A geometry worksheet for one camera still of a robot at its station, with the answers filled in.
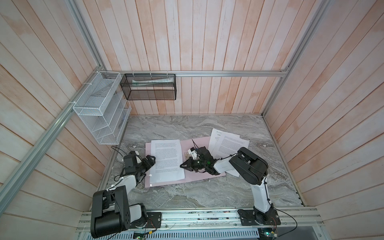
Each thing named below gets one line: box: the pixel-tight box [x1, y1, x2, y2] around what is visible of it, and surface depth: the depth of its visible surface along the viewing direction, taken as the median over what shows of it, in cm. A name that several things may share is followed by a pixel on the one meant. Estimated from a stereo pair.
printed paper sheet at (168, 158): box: [150, 139, 185, 184], surface depth 95 cm
